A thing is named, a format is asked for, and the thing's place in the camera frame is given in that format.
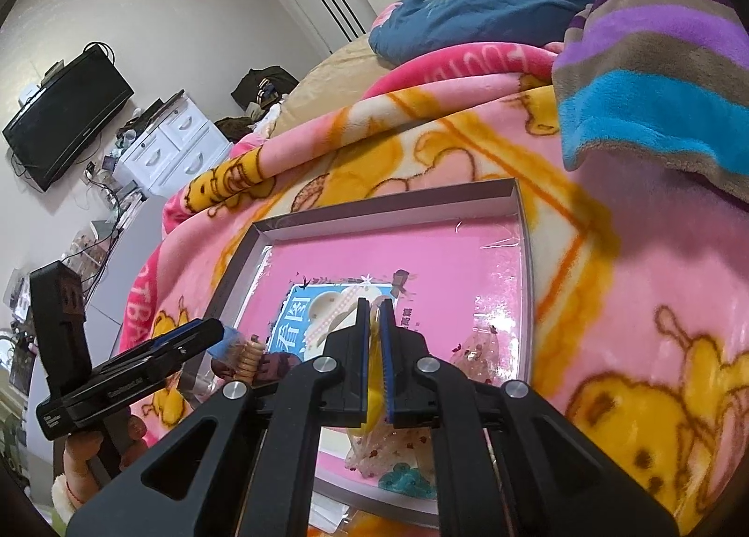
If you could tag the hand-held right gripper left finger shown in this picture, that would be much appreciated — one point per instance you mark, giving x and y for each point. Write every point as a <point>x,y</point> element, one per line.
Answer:
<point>366,350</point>

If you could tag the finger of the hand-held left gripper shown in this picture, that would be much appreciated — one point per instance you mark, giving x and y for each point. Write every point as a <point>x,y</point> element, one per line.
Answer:
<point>199,331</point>
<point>169,354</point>

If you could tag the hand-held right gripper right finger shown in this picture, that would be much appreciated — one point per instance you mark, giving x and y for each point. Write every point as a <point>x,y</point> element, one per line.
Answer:
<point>387,364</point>

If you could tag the yellow item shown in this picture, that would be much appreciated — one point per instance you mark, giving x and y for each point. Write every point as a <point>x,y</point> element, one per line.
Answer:
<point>374,396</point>

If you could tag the clear packet with dark item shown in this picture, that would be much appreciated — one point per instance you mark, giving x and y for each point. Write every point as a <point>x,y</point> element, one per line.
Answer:
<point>228,350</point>

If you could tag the cream claw hair clip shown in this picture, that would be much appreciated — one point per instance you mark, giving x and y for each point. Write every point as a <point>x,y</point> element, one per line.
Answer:
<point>330,317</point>

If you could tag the large clear plastic packet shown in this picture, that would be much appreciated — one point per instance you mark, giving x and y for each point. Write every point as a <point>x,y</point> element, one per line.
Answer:
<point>477,355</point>

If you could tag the brown cardboard box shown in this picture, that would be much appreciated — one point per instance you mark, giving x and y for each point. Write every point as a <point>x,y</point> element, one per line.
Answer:
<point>386,209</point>

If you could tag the person's left forearm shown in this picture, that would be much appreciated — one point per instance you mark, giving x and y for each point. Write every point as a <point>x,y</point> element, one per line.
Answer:
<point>63,496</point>

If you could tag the person's left hand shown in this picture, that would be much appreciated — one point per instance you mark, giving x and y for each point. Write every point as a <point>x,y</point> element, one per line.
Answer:
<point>82,455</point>

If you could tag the brown hair clip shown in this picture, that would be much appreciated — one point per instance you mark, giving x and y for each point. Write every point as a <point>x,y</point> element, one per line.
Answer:
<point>278,366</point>

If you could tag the pink picture book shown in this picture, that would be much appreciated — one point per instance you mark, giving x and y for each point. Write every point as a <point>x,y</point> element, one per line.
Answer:
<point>439,279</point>

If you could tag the white drawer chest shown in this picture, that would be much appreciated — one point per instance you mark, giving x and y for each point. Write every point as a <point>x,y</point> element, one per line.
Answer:
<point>169,145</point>

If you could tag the pink bear printed blanket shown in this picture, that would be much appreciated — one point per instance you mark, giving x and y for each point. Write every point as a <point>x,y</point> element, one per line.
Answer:
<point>585,309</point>

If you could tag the black television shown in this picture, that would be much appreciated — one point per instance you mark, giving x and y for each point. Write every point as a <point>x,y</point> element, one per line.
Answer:
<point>64,115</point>

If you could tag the black bag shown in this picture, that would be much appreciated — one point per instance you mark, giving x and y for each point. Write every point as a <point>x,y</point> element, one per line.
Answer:
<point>263,85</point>

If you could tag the beige bed sheet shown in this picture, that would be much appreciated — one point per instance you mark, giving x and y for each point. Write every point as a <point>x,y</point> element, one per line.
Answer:
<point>333,74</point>

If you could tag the navy floral quilt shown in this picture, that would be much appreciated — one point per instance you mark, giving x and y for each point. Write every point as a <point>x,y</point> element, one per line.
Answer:
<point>497,4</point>

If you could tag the striped fleece blanket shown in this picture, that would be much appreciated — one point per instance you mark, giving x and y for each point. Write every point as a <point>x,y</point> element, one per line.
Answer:
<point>643,92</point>

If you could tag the grey padded bed frame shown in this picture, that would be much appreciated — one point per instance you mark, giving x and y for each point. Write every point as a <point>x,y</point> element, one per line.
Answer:
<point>129,256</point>

